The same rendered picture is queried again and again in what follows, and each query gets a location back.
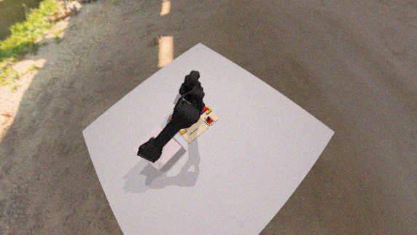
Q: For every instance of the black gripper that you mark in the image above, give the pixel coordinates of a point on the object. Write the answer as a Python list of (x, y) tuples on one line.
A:
[(190, 99)]

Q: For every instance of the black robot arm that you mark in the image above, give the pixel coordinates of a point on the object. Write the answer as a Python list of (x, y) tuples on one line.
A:
[(184, 116)]

